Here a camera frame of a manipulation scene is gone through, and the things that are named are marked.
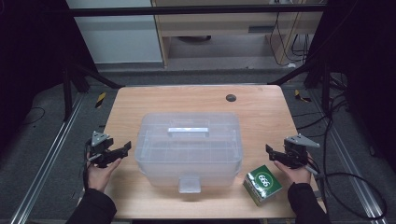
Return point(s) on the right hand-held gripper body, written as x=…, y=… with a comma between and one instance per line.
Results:
x=295, y=155

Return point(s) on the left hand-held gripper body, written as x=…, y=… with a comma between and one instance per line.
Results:
x=101, y=154

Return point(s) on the green cardboard box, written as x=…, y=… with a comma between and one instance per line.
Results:
x=262, y=185

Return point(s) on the clear plastic storage box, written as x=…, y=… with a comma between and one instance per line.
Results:
x=186, y=155

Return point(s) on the person's right hand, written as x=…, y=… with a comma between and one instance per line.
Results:
x=297, y=175

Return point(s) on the person's left hand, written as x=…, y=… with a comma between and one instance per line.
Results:
x=99, y=177

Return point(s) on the yellow black striped tape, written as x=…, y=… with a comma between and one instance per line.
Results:
x=301, y=97
x=100, y=100

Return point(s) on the dark round table grommet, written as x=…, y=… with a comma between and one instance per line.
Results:
x=231, y=98

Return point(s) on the black metal stand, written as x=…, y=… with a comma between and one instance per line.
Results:
x=67, y=93
x=326, y=90

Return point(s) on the white plug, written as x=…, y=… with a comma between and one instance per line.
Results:
x=291, y=65

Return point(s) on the white cabinet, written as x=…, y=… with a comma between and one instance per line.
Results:
x=118, y=40

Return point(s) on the black curtain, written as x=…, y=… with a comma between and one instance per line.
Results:
x=31, y=46
x=367, y=62

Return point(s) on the light wooden desk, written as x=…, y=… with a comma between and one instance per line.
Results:
x=218, y=23

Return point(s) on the grey table bracket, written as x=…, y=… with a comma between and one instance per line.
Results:
x=76, y=195
x=317, y=194

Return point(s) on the aluminium floor rail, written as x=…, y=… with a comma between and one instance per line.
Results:
x=351, y=161
x=46, y=161

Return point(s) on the black horizontal frame bar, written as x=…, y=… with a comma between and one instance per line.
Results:
x=186, y=10

